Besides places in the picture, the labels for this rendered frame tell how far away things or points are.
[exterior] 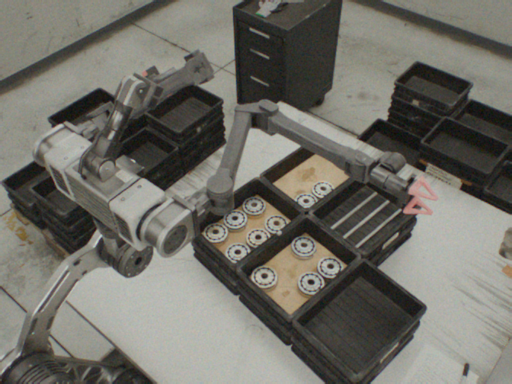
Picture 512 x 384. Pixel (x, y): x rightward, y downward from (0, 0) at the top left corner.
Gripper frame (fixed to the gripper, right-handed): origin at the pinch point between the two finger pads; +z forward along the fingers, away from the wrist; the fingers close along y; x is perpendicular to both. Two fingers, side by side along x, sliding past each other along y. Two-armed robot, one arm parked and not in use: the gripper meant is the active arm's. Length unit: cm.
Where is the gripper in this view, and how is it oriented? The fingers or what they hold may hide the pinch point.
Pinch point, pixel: (432, 205)
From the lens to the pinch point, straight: 160.0
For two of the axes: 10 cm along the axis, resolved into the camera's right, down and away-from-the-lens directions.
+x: -6.6, 5.8, -4.8
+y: 0.3, 6.6, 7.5
